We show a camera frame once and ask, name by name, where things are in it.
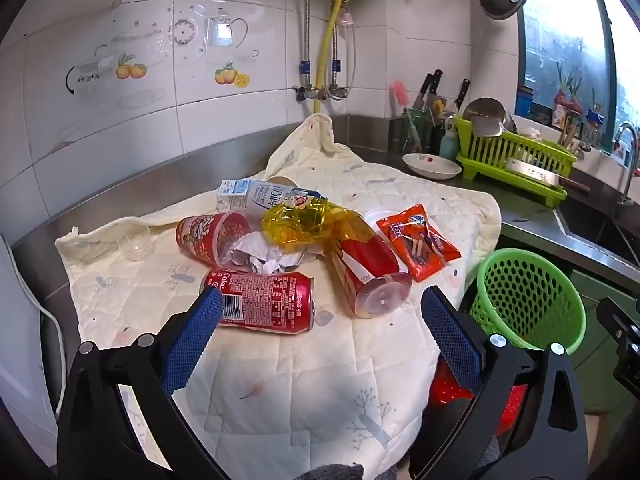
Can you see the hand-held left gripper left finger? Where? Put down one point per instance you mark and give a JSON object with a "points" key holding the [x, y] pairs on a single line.
{"points": [[195, 340]]}

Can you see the steel sink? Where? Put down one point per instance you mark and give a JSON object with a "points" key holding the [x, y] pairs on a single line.
{"points": [[600, 230]]}

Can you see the pink brush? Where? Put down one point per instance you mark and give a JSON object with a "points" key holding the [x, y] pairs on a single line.
{"points": [[398, 92]]}

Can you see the teal bottle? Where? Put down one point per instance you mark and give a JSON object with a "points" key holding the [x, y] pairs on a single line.
{"points": [[447, 145]]}

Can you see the yellow plastic wrapper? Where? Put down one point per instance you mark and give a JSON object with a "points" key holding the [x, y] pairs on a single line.
{"points": [[300, 220]]}

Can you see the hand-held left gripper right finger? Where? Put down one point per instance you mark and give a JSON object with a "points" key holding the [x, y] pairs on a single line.
{"points": [[450, 340]]}

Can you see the cream quilted blanket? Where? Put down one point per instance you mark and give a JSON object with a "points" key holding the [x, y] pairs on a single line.
{"points": [[280, 370]]}

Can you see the steel cleaver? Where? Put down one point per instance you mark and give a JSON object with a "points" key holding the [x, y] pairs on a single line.
{"points": [[530, 170]]}

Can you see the metal pot lid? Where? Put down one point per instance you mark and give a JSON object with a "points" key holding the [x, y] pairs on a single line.
{"points": [[485, 110]]}

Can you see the red printed snack cup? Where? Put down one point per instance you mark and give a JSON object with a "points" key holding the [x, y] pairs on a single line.
{"points": [[200, 235]]}

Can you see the green plastic basket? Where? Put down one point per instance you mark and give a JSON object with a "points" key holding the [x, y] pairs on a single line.
{"points": [[525, 290]]}

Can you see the clear plastic cup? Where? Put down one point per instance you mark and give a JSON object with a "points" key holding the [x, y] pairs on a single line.
{"points": [[135, 245]]}

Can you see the white blue milk carton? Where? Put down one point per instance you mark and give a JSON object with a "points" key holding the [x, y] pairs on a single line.
{"points": [[240, 195]]}

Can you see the steel faucet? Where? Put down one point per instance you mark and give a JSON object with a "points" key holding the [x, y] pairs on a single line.
{"points": [[631, 160]]}

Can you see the white paper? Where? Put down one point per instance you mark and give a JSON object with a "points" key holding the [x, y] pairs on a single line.
{"points": [[260, 255]]}

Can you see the red potted plant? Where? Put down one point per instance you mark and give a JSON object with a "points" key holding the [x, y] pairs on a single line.
{"points": [[567, 100]]}

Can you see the blue crate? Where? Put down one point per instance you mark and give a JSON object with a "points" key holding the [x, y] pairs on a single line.
{"points": [[525, 102]]}

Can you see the white bowl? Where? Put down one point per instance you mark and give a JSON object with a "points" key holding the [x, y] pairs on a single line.
{"points": [[430, 167]]}

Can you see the pipe valve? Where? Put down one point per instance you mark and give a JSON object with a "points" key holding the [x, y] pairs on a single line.
{"points": [[320, 92]]}

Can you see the red soda can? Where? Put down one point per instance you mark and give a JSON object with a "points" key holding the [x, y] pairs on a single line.
{"points": [[270, 300]]}

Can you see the window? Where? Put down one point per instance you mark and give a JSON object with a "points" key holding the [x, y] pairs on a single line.
{"points": [[555, 35]]}

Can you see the large red drink cup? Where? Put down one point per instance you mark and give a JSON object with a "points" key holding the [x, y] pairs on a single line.
{"points": [[365, 270]]}

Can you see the white plastic lid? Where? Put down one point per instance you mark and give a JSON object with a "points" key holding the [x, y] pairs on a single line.
{"points": [[375, 217]]}

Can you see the green cabinet door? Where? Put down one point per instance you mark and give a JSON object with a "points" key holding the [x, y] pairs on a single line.
{"points": [[597, 391]]}

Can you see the white paper cup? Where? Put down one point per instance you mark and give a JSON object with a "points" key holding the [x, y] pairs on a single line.
{"points": [[282, 182]]}

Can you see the green dish rack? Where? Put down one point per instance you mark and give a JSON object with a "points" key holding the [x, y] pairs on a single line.
{"points": [[500, 155]]}

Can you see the grey knit clothing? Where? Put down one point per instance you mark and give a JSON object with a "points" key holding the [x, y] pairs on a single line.
{"points": [[330, 473]]}

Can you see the green utensil jar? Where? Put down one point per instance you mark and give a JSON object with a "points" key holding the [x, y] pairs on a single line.
{"points": [[417, 130]]}

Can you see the orange snack packet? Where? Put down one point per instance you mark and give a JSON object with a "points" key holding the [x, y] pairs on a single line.
{"points": [[415, 250]]}

